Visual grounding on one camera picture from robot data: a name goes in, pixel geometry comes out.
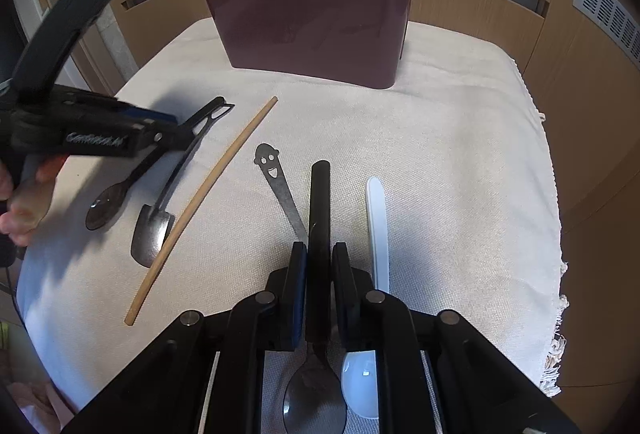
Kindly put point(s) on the wooden chopstick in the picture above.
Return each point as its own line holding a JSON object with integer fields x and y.
{"x": 200, "y": 194}

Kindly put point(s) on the person's left hand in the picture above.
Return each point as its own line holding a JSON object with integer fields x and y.
{"x": 25, "y": 209}

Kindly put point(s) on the pink garment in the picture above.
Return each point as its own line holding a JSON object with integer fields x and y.
{"x": 35, "y": 409}

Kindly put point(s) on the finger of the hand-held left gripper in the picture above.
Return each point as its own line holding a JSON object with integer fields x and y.
{"x": 170, "y": 138}
{"x": 145, "y": 118}

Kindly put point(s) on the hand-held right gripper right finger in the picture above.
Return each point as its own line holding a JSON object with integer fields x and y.
{"x": 345, "y": 294}

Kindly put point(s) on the cream tablecloth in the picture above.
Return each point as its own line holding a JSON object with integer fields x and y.
{"x": 425, "y": 139}

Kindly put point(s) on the maroon plastic utensil holder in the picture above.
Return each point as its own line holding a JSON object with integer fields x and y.
{"x": 310, "y": 24}

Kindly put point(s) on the short grey vent grille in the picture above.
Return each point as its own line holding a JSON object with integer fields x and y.
{"x": 610, "y": 9}

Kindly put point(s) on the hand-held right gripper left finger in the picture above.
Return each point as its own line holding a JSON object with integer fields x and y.
{"x": 299, "y": 294}

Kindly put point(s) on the white plastic spoon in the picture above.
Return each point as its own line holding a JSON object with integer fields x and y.
{"x": 377, "y": 234}

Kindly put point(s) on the shovel-shaped metal spoon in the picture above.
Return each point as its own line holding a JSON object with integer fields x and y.
{"x": 152, "y": 234}

